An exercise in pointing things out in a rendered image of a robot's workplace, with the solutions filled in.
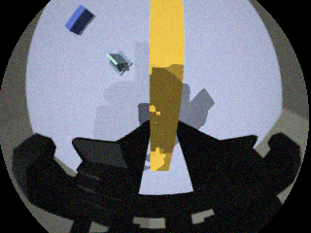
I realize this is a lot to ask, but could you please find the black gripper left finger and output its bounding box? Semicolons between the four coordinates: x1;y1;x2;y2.
71;120;151;194

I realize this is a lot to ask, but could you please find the yellow bar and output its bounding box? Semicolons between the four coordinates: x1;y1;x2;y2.
149;0;186;171

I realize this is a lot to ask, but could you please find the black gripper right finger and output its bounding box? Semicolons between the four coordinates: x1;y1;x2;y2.
176;121;258;191

